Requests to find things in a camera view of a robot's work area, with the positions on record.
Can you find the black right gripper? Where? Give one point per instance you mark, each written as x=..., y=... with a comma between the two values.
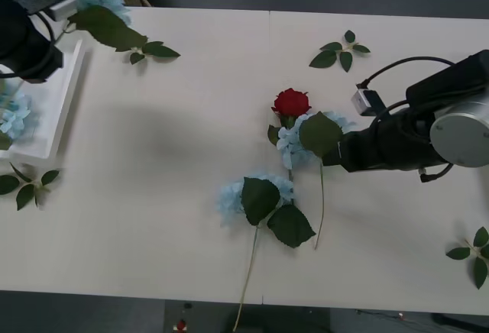
x=363, y=151

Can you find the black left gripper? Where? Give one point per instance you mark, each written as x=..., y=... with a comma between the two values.
x=15, y=31

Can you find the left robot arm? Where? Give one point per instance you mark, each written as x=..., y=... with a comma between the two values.
x=36, y=67

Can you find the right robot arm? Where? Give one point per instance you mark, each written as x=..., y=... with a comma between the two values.
x=454, y=88

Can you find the shallow white box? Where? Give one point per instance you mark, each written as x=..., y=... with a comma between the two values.
x=65, y=100

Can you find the red rose with green stem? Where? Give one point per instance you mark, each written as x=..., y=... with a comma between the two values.
x=292, y=102

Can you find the loose green leaf twig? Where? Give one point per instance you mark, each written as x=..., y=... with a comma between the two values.
x=479, y=266
x=336, y=56
x=158, y=50
x=24, y=193

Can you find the pale blue flower, two leaves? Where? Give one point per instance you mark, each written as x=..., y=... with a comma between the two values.
x=261, y=197

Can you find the small red object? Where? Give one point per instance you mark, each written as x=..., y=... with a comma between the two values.
x=181, y=325

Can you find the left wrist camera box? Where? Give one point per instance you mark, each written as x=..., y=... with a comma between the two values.
x=46, y=0

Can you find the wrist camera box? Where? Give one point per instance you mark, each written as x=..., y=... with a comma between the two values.
x=46, y=0
x=361, y=102

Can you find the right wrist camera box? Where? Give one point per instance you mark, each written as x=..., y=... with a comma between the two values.
x=361, y=102

